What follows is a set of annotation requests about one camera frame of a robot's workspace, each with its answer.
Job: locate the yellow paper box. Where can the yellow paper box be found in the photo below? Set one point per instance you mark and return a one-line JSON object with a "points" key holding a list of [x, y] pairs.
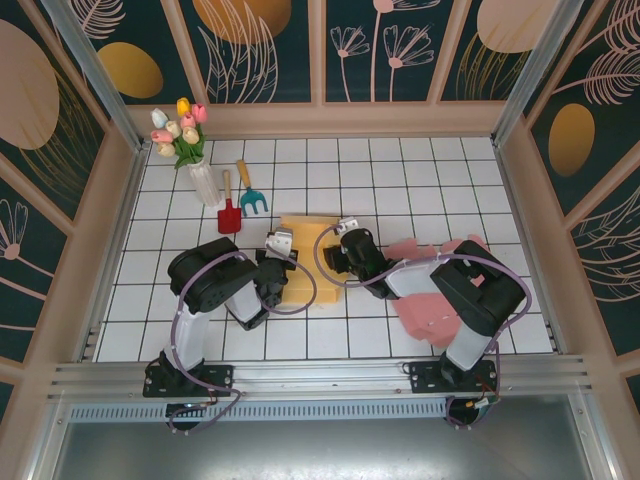
{"points": [[307, 225]]}

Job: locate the pink paper box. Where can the pink paper box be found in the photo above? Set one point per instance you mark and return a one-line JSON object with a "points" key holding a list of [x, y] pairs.
{"points": [[407, 248]]}

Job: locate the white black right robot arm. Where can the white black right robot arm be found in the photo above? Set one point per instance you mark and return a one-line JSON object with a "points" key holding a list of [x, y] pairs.
{"points": [[415, 280]]}

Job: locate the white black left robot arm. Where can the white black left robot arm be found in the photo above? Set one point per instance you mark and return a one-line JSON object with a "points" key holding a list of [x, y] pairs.
{"points": [[192, 335]]}

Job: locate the red toy shovel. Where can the red toy shovel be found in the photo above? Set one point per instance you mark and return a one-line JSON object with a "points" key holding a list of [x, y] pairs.
{"points": [[228, 217]]}

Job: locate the teal toy rake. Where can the teal toy rake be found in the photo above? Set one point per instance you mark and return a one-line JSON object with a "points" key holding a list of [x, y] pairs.
{"points": [[252, 200]]}

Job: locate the white ribbed vase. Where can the white ribbed vase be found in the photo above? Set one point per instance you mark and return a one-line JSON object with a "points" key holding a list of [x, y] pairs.
{"points": [[205, 182]]}

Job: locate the green tulip stems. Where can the green tulip stems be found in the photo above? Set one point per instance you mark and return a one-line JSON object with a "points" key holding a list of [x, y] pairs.
{"points": [[186, 155]]}

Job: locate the cream tulip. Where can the cream tulip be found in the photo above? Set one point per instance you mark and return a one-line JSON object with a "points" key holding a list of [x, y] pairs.
{"points": [[165, 148], [173, 128], [190, 135]]}

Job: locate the pink tulip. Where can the pink tulip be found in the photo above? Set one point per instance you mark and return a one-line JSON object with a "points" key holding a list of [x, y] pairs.
{"points": [[188, 121], [161, 135]]}

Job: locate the magenta tulip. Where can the magenta tulip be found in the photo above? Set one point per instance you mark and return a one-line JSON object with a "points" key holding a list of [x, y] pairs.
{"points": [[200, 113]]}

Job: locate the yellow tulip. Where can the yellow tulip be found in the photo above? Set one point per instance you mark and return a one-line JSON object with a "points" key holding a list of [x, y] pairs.
{"points": [[183, 105]]}

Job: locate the blue white tulip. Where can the blue white tulip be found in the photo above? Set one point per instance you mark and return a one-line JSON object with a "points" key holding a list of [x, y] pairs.
{"points": [[159, 118]]}

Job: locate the aluminium mounting rail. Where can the aluminium mounting rail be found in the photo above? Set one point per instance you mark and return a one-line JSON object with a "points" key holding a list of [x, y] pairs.
{"points": [[320, 375]]}

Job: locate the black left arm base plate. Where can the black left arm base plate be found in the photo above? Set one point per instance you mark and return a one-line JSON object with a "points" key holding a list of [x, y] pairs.
{"points": [[220, 377]]}

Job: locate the aluminium side rail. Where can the aluminium side rail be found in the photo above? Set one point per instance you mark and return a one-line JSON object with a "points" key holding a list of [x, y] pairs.
{"points": [[515, 205], [129, 200]]}

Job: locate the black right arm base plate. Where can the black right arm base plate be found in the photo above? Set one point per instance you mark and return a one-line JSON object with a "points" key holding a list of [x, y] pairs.
{"points": [[425, 382]]}

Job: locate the aluminium frame post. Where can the aluminium frame post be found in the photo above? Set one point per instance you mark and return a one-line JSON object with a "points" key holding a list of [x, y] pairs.
{"points": [[532, 75], [97, 75]]}

